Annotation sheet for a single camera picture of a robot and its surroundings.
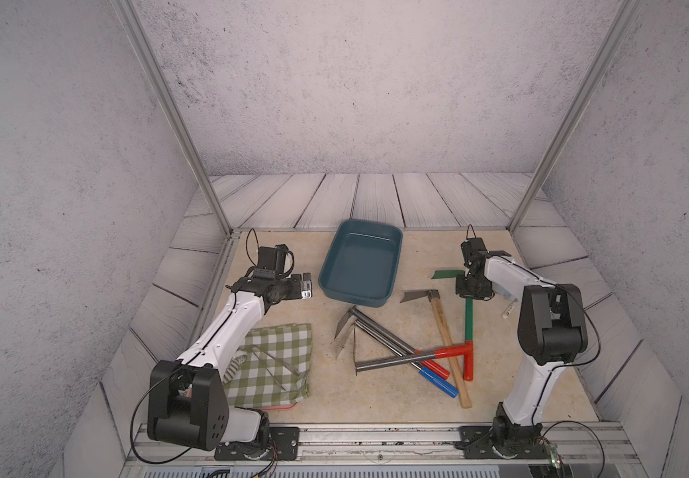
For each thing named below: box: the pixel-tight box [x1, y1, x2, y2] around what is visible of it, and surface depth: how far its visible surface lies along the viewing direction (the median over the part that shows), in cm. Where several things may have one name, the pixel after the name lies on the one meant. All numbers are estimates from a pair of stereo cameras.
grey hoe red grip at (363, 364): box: [354, 344, 470, 376], surface depth 85 cm
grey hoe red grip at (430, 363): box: [333, 304, 451, 380], surface depth 91 cm
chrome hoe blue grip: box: [354, 318, 460, 398], surface depth 85 cm
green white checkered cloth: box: [226, 323, 313, 410], surface depth 86 cm
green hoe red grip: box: [431, 269, 474, 382], surface depth 91 cm
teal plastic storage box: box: [317, 220, 404, 308], surface depth 111 cm
